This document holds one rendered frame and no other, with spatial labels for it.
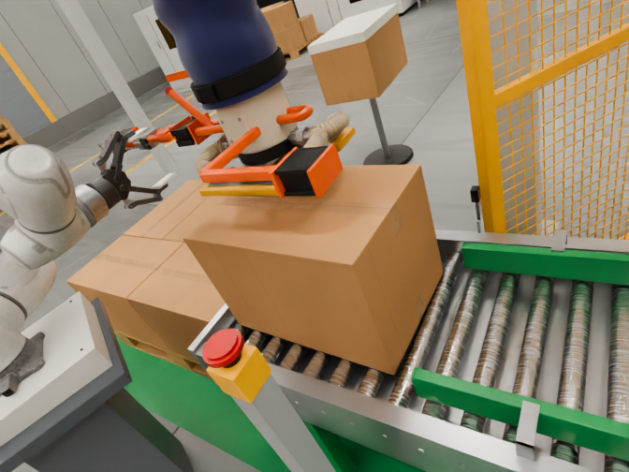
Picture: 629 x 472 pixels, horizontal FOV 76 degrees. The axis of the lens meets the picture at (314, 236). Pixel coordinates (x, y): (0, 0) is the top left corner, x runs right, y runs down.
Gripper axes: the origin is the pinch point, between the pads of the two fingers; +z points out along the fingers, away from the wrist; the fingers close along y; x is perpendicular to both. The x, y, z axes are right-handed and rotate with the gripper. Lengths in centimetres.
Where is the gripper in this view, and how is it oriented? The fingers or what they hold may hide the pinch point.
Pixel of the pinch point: (156, 154)
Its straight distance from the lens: 116.3
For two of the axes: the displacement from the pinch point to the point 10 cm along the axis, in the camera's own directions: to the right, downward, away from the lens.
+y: 3.3, 7.7, 5.5
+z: 4.6, -6.4, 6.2
